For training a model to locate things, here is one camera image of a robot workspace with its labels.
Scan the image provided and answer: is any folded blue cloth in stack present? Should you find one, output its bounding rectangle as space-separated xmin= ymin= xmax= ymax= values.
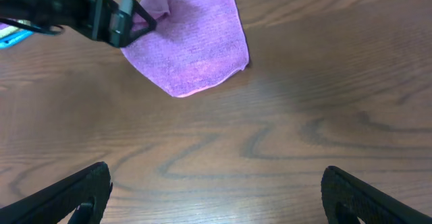
xmin=0 ymin=30 xmax=33 ymax=49

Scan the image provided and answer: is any purple microfiber cloth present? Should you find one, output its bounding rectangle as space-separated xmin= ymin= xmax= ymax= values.
xmin=121 ymin=0 xmax=250 ymax=98

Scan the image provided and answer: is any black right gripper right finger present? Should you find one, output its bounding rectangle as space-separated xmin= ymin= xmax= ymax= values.
xmin=321 ymin=166 xmax=431 ymax=224

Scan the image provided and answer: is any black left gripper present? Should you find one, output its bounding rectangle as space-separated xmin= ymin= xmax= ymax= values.
xmin=1 ymin=0 xmax=157 ymax=48

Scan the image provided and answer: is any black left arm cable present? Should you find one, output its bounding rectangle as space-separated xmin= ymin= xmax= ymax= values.
xmin=0 ymin=17 xmax=65 ymax=36

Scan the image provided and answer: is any folded yellow-green cloth in stack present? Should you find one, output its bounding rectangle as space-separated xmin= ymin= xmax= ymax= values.
xmin=0 ymin=25 xmax=24 ymax=38

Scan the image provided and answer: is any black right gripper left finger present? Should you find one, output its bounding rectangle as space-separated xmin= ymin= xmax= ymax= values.
xmin=1 ymin=162 xmax=113 ymax=224

